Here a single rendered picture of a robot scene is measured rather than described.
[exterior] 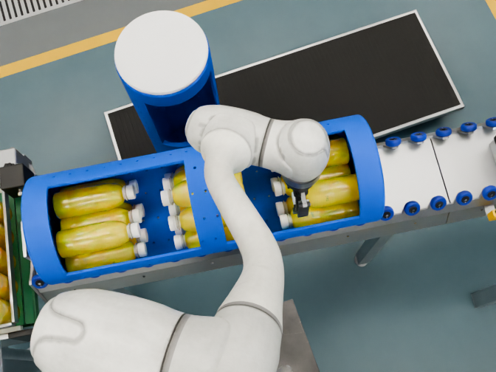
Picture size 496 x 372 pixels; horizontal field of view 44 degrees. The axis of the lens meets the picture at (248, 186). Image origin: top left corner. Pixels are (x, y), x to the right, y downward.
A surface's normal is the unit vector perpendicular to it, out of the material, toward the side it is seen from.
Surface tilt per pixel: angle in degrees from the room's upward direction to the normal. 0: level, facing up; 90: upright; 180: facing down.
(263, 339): 46
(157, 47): 0
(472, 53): 0
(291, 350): 4
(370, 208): 63
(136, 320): 32
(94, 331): 11
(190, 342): 27
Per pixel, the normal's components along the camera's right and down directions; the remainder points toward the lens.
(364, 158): 0.00, -0.17
